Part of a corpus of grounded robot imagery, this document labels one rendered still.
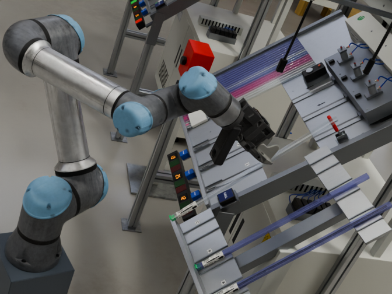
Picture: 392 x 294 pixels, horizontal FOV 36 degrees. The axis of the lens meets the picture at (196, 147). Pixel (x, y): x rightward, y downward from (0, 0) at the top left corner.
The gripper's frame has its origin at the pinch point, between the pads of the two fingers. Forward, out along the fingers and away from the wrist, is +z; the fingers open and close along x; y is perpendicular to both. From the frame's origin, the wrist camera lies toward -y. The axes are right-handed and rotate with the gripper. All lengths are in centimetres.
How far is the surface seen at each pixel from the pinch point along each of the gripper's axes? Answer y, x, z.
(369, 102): 30.8, 14.8, 23.5
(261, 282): -23.3, -12.9, 22.6
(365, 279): -7, 4, 82
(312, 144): 6, 69, 81
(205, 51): -4, 113, 38
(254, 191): -11.1, 10.8, 18.2
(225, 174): -16.7, 24.8, 18.5
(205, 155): -19.8, 38.2, 19.0
